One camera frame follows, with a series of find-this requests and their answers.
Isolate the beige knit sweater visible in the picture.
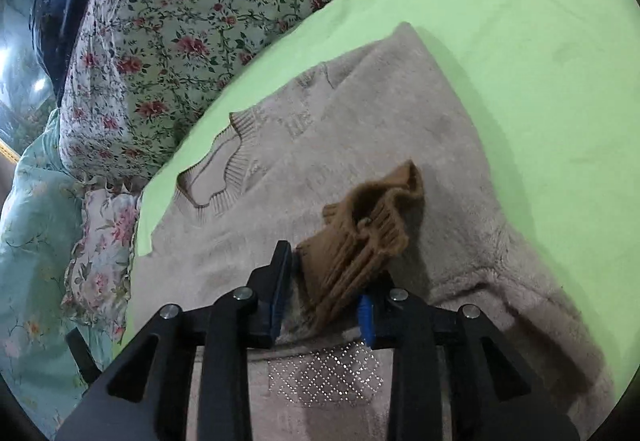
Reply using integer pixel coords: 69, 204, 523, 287
129, 24, 614, 440

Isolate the pastel floral ruffled pillow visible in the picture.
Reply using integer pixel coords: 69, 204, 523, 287
61, 187, 139, 343

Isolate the teal floral blanket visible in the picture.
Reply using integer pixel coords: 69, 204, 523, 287
1, 112, 119, 440

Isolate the gold framed landscape painting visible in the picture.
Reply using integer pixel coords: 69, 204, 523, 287
1, 0, 55, 156

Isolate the white red floral quilt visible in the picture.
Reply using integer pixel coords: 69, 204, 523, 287
58, 0, 332, 182

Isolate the green bed sheet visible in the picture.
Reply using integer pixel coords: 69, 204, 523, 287
112, 0, 640, 439

